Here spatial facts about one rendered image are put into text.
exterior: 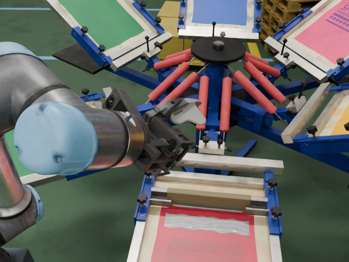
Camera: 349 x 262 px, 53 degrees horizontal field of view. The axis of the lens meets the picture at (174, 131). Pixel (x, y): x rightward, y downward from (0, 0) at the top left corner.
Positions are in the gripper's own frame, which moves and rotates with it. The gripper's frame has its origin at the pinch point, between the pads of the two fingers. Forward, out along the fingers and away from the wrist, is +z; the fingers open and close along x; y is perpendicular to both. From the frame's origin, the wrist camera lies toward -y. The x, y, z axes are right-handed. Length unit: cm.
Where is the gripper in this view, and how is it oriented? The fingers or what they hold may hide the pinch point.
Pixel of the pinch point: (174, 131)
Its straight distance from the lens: 66.8
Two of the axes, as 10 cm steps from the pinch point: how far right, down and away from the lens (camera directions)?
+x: 5.9, -7.7, -2.6
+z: 4.2, 0.1, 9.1
